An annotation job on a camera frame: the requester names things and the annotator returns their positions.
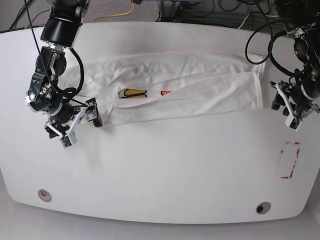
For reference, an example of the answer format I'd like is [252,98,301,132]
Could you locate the right table cable grommet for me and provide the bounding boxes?
[256,201,271,215]

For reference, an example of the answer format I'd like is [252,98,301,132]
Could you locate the table cable grommet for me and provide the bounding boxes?
[256,201,271,215]
[37,189,52,203]

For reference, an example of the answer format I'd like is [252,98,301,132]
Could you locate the yellow cable on floor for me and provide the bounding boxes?
[91,2,137,23]

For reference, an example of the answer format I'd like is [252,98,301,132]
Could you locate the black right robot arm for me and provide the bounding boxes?
[25,0,103,139]

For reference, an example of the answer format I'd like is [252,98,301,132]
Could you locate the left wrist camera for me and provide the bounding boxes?
[285,114,303,132]

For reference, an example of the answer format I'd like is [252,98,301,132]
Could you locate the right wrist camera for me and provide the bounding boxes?
[59,132,78,149]

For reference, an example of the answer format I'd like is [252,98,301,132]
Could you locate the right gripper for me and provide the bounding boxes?
[45,97,103,139]

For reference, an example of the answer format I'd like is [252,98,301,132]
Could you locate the red tape rectangle marking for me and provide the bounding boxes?
[277,141,301,179]

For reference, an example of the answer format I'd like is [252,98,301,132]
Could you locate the white printed t-shirt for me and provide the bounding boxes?
[76,52,265,126]

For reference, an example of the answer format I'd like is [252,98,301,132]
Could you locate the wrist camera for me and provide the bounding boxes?
[59,132,78,149]
[285,114,303,132]

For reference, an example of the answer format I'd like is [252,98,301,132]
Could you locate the left table cable grommet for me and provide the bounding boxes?
[37,189,52,203]

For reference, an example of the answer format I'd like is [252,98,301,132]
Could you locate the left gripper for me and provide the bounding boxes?
[269,81,320,121]

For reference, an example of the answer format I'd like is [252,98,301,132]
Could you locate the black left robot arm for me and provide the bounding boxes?
[267,0,320,129]

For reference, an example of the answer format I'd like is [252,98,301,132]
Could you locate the white cable on floor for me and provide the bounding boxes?
[236,11,253,30]

